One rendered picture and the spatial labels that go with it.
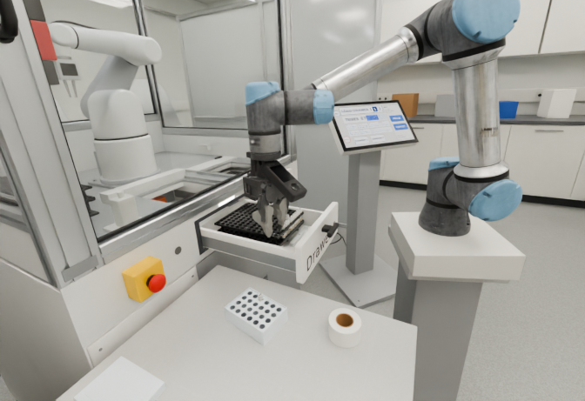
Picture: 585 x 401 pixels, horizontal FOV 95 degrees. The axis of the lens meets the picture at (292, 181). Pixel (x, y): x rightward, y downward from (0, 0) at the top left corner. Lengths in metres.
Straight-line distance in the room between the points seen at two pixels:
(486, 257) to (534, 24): 3.36
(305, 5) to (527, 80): 2.87
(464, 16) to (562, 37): 3.42
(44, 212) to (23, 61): 0.24
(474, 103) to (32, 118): 0.84
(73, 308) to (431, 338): 1.03
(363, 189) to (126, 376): 1.43
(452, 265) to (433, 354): 0.43
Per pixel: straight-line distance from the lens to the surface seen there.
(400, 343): 0.70
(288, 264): 0.72
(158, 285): 0.70
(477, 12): 0.70
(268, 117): 0.59
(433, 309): 1.08
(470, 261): 0.90
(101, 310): 0.74
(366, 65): 0.76
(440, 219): 0.96
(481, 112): 0.75
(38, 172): 0.61
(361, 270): 2.04
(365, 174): 1.71
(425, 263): 0.87
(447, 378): 1.33
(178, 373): 0.68
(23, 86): 0.61
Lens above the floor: 1.27
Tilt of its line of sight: 19 degrees down
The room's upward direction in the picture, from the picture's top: 2 degrees counter-clockwise
